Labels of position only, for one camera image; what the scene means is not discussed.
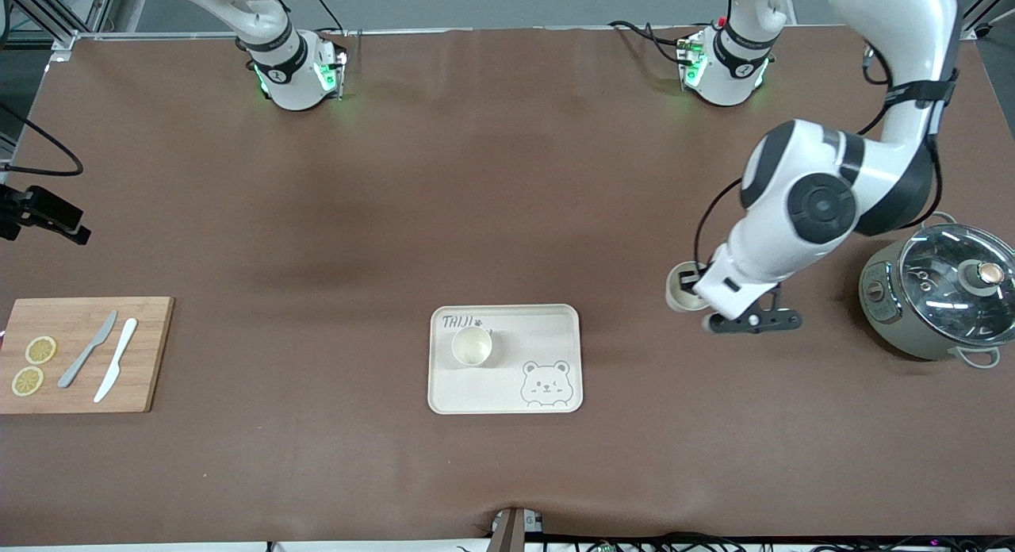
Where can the white IKEA cup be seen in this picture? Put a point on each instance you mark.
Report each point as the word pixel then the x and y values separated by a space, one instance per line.
pixel 472 347
pixel 676 297

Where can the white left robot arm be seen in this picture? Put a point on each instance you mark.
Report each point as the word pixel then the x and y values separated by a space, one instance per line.
pixel 904 28

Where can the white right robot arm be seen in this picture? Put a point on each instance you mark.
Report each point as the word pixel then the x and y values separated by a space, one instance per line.
pixel 289 84

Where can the lemon slice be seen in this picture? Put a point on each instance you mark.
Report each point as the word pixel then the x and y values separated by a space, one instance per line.
pixel 28 381
pixel 40 350

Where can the grey plastic knife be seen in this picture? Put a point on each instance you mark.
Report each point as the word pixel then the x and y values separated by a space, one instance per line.
pixel 87 352

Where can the white plastic knife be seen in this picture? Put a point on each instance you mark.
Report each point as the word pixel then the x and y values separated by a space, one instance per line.
pixel 119 350

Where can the bamboo cutting board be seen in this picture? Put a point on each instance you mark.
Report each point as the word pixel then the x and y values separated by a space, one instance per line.
pixel 147 338

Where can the grey-green electric pot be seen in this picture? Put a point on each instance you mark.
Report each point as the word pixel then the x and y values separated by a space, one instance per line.
pixel 888 322

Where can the glass pot lid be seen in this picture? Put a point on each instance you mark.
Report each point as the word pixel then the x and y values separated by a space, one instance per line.
pixel 936 298

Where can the cream tray with bear print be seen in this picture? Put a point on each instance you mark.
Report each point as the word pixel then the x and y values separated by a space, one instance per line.
pixel 492 389

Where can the aluminium frame struts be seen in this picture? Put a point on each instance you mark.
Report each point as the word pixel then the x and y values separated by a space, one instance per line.
pixel 99 1

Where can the grey metal bracket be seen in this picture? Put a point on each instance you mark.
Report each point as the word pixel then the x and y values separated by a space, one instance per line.
pixel 511 532

